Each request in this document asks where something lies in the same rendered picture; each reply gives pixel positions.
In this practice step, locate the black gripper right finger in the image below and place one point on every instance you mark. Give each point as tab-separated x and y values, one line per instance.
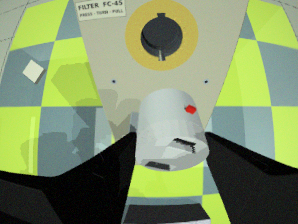
254	189

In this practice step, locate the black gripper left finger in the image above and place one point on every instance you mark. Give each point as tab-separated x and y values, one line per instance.
92	193

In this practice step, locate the grey cylinder with two slots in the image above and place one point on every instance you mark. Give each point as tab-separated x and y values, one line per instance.
170	134

